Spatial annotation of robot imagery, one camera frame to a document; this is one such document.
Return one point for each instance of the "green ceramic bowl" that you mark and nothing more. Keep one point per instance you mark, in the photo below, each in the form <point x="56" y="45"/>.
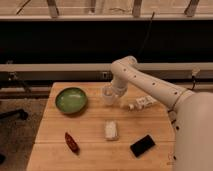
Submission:
<point x="71" y="100"/>

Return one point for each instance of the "white ceramic cup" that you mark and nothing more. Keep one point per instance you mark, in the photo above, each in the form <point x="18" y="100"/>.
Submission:
<point x="108" y="95"/>

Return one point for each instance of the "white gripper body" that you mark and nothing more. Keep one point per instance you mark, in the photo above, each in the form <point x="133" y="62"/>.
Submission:
<point x="119" y="87"/>

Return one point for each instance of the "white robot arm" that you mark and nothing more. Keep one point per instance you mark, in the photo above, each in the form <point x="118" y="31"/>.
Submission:
<point x="193" y="147"/>

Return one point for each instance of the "white rectangular block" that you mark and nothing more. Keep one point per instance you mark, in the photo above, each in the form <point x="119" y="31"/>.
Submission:
<point x="111" y="132"/>

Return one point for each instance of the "black smartphone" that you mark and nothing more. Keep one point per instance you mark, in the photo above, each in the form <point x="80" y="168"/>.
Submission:
<point x="141" y="146"/>

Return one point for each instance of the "black chair base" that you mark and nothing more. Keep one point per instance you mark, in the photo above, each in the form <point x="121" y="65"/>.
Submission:
<point x="22" y="114"/>

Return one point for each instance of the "red toy object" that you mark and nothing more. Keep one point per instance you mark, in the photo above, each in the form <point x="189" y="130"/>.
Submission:
<point x="72" y="144"/>

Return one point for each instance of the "white toy with wheels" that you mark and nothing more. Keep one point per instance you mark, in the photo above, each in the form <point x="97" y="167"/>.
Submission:
<point x="142" y="102"/>

